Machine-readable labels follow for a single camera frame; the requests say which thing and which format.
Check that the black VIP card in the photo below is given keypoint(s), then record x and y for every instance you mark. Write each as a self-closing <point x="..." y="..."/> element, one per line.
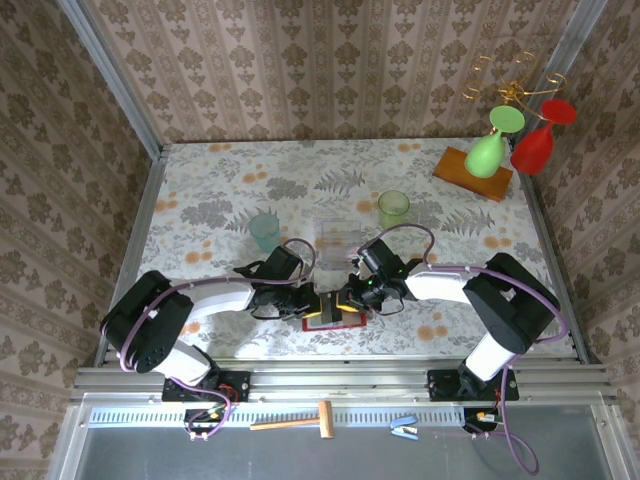
<point x="330" y="310"/>

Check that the red leather card holder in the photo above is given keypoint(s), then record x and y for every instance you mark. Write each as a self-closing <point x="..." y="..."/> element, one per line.
<point x="357" y="322"/>

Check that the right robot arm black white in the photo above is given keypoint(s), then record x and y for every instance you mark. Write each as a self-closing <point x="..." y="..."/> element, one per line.
<point x="515" y="305"/>

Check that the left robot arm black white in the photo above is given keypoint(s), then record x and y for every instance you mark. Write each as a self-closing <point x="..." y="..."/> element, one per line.
<point x="145" y="325"/>

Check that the clear acrylic slotted box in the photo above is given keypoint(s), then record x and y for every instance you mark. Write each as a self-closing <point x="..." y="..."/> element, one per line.
<point x="340" y="245"/>

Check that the teal plastic cup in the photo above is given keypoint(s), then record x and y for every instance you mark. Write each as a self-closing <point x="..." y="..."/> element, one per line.
<point x="264" y="232"/>

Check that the green plastic cup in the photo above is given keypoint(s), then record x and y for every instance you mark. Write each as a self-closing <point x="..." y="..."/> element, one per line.
<point x="393" y="207"/>

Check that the wooden mallet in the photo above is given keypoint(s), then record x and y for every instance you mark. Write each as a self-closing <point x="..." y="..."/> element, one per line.
<point x="326" y="420"/>

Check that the floral patterned table cover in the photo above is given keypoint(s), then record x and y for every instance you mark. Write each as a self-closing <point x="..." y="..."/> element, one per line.
<point x="310" y="170"/>

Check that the blue stapler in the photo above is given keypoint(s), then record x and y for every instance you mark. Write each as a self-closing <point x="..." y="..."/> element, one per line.
<point x="402" y="427"/>

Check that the wooden rack base block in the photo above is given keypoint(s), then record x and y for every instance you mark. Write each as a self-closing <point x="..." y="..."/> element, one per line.
<point x="450" y="170"/>

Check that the grey metal shelf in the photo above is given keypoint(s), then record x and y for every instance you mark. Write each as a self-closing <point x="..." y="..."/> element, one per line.
<point x="300" y="460"/>

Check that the green plastic wine glass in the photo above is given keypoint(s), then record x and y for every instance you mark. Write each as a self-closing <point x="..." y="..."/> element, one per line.
<point x="482" y="157"/>

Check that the red plastic wine glass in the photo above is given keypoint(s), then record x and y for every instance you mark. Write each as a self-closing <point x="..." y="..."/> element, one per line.
<point x="532" y="150"/>

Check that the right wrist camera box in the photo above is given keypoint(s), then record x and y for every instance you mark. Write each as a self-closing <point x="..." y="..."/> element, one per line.
<point x="377" y="257"/>

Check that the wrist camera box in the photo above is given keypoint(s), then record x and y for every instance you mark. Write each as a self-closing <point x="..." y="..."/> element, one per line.
<point x="377" y="257"/>
<point x="282" y="262"/>

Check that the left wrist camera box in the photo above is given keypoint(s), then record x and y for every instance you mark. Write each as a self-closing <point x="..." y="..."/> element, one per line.
<point x="282" y="262"/>

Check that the wide aluminium base rail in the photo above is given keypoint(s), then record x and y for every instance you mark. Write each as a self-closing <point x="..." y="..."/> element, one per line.
<point x="350" y="380"/>

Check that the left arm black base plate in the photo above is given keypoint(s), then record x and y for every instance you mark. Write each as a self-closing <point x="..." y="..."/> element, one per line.
<point x="235" y="385"/>

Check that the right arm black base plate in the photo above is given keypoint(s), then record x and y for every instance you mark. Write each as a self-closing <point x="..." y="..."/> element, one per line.
<point x="442" y="385"/>

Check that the aluminium side rail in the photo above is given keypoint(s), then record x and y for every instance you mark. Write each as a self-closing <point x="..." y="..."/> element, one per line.
<point x="145" y="200"/>
<point x="546" y="240"/>

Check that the aluminium frame post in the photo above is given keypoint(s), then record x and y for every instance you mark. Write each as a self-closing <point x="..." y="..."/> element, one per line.
<point x="578" y="30"/>
<point x="113" y="75"/>

